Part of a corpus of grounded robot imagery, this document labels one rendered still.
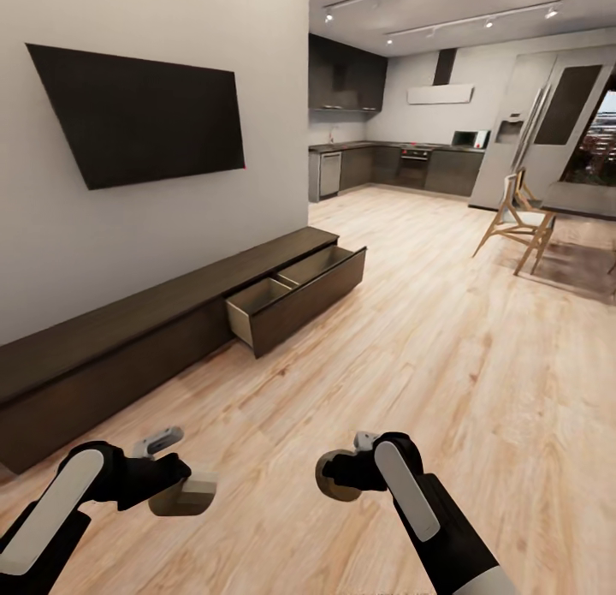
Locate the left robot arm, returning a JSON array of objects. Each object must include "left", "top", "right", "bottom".
[{"left": 0, "top": 425, "right": 191, "bottom": 595}]

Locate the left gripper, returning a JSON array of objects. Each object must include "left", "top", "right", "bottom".
[{"left": 117, "top": 452, "right": 191, "bottom": 511}]

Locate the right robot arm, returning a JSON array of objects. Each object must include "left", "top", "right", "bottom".
[{"left": 323, "top": 431, "right": 521, "bottom": 595}]

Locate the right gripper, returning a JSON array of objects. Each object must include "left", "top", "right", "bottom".
[{"left": 323, "top": 452, "right": 388, "bottom": 491}]

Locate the pillar candle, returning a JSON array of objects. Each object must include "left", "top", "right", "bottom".
[
  {"left": 147, "top": 460, "right": 218, "bottom": 517},
  {"left": 315, "top": 449, "right": 362, "bottom": 502}
]

